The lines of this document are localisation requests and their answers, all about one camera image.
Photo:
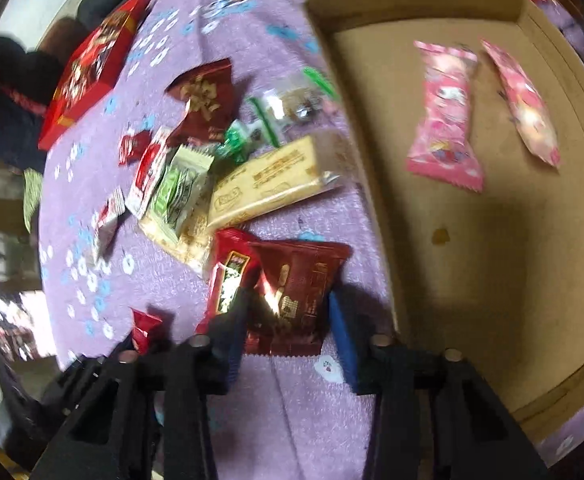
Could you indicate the dark clothing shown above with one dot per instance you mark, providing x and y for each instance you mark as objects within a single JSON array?
[{"x": 7, "y": 110}]

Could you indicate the red gift box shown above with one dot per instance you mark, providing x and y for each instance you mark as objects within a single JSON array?
[{"x": 87, "y": 75}]

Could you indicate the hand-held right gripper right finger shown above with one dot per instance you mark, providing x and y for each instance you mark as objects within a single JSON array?
[{"x": 344, "y": 345}]

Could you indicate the large pink snack packet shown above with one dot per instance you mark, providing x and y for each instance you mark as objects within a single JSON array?
[{"x": 444, "y": 110}]

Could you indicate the red white black snack packet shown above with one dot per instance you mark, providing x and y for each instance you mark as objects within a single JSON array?
[{"x": 107, "y": 220}]

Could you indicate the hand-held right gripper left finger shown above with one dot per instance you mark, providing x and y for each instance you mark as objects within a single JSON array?
[{"x": 233, "y": 360}]

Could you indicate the clear packet with green ends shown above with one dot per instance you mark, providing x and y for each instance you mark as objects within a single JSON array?
[{"x": 292, "y": 100}]

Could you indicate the red packet with green label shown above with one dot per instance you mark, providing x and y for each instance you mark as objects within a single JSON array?
[{"x": 229, "y": 270}]

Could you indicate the green snack packet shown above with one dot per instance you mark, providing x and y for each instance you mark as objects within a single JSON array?
[{"x": 234, "y": 140}]

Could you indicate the small red candy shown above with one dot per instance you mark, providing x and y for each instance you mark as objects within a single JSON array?
[
  {"x": 144, "y": 327},
  {"x": 133, "y": 149}
]

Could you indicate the cardboard box tray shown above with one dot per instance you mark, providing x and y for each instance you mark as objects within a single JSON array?
[{"x": 471, "y": 260}]

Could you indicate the red cartoon snack packet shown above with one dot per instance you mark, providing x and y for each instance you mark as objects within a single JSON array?
[{"x": 147, "y": 175}]

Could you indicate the dark red snack packet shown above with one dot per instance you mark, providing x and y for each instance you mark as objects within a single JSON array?
[
  {"x": 202, "y": 95},
  {"x": 302, "y": 280}
]

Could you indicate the beige wafer packet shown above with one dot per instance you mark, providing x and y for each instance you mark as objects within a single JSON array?
[
  {"x": 267, "y": 175},
  {"x": 192, "y": 245}
]

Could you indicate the small pink snack packet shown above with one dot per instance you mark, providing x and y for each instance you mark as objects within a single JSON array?
[{"x": 526, "y": 105}]

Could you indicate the black bag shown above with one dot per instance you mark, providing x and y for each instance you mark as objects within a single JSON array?
[{"x": 17, "y": 425}]

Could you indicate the purple floral tablecloth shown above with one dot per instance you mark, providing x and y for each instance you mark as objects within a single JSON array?
[{"x": 282, "y": 410}]

